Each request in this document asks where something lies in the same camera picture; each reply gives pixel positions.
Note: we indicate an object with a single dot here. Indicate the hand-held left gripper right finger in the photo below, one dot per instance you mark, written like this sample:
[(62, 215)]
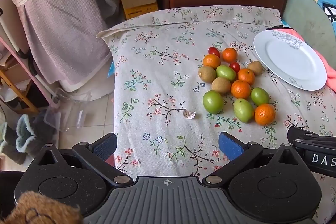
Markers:
[(231, 146)]

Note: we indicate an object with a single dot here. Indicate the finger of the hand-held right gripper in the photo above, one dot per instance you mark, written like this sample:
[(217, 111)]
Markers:
[(296, 133)]

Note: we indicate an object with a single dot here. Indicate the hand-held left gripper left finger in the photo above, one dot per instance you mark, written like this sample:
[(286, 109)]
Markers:
[(106, 146)]

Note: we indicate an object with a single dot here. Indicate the orange mandarin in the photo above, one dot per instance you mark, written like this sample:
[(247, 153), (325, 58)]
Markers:
[(229, 54), (211, 61), (264, 114), (246, 76), (240, 89)]

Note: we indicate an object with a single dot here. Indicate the green jujube with dark spot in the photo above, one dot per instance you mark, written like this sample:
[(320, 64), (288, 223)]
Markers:
[(243, 110)]

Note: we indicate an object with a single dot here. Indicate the brown longan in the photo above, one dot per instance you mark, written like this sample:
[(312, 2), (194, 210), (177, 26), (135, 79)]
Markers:
[(221, 85), (207, 74), (255, 67)]

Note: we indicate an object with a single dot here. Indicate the white plate with grey flowers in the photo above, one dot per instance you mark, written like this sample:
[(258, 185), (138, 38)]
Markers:
[(288, 61)]

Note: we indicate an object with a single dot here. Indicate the red cherry tomato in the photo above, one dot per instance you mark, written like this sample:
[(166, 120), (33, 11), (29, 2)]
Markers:
[(214, 50), (234, 66)]

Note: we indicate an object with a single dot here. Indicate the clear plastic container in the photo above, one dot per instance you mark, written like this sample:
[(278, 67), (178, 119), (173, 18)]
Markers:
[(68, 113)]

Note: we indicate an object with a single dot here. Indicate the small curled paper label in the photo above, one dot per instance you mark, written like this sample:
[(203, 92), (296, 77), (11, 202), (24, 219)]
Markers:
[(189, 113)]

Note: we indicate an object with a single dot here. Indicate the white round base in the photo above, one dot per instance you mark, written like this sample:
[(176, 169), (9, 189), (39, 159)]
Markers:
[(86, 92)]

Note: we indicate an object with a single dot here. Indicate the light blue striped sheet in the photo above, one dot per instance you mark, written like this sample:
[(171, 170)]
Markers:
[(111, 69)]

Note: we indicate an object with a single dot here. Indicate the grey plush slipper blue trim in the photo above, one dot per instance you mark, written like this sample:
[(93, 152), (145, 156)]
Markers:
[(23, 134)]

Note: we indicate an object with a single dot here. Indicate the brown fuzzy cloth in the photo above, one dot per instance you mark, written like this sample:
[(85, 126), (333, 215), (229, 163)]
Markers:
[(39, 211)]

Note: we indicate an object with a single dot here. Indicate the floral cloth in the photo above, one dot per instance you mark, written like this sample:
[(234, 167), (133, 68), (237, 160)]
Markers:
[(157, 69)]

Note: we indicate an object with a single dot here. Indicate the grey-green padded cushion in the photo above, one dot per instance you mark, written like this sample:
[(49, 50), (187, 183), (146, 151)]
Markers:
[(302, 16)]

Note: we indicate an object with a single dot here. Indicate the grey waffle cloth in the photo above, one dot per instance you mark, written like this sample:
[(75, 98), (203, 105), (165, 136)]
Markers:
[(65, 29)]

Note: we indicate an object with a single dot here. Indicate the yellow cardboard box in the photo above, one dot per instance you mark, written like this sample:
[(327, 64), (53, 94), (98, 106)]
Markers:
[(139, 3)]

